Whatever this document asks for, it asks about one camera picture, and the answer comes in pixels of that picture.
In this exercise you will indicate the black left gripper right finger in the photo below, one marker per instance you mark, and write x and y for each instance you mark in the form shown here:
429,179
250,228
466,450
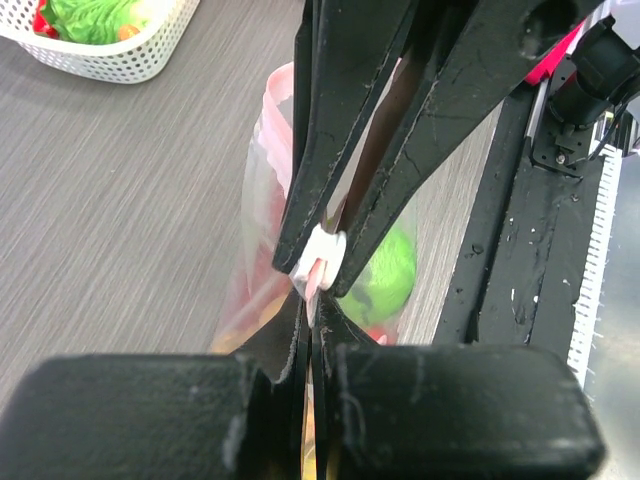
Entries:
445,411

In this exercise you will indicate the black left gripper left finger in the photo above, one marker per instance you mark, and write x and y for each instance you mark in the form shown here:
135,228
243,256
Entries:
165,416

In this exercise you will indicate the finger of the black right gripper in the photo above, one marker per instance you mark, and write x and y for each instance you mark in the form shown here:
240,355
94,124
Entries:
475,55
344,54

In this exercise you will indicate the clear pink zip top bag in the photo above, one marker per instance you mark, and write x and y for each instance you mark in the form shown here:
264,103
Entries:
256,291

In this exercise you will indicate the green apple toy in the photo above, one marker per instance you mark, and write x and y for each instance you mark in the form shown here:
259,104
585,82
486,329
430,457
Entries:
385,284

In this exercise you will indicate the magenta cloth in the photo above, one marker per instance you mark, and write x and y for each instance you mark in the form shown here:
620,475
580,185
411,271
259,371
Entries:
546,67

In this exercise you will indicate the white perforated plastic basket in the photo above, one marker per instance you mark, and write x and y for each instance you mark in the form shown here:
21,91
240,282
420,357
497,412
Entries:
132,61

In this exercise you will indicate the green lettuce leaf toy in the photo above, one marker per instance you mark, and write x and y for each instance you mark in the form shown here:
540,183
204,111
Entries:
98,22

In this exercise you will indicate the red strawberry toy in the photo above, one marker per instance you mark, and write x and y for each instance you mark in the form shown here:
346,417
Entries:
41,25

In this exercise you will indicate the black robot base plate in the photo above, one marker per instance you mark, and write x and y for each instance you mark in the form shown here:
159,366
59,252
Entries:
520,267

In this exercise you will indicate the white slotted cable duct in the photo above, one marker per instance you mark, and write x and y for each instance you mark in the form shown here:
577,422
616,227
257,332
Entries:
587,305

